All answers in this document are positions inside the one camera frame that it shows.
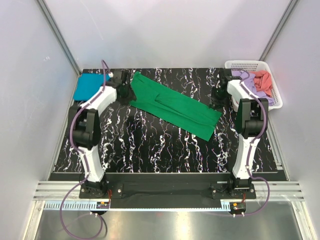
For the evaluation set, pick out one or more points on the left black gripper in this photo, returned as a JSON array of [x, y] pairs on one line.
[[130, 97]]

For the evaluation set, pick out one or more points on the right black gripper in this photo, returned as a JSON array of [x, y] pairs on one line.
[[219, 104]]

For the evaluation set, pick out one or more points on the green t-shirt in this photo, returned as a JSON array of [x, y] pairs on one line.
[[174, 107]]

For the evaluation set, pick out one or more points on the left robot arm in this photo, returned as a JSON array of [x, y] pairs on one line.
[[84, 121]]

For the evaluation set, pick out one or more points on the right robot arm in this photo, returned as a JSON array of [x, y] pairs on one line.
[[251, 123]]

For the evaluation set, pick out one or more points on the folded blue t-shirt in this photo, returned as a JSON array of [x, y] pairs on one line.
[[88, 85]]

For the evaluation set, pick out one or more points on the purple t-shirt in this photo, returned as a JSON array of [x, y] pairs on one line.
[[249, 83]]

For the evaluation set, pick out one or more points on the white plastic basket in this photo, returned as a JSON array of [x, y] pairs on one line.
[[258, 66]]

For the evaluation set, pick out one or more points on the coral t-shirt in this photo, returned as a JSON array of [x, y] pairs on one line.
[[263, 82]]

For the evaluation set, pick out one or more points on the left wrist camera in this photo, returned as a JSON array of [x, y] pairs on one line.
[[118, 77]]

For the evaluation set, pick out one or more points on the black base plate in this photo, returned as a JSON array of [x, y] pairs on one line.
[[165, 190]]

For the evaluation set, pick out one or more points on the left corner frame post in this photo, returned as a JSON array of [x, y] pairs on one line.
[[58, 35]]

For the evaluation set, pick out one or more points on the corner frame post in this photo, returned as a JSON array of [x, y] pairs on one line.
[[279, 28], [58, 35]]

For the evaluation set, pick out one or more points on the aluminium frame rail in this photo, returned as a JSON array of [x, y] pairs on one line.
[[160, 210]]

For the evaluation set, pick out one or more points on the right corner frame post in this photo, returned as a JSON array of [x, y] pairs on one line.
[[279, 28]]

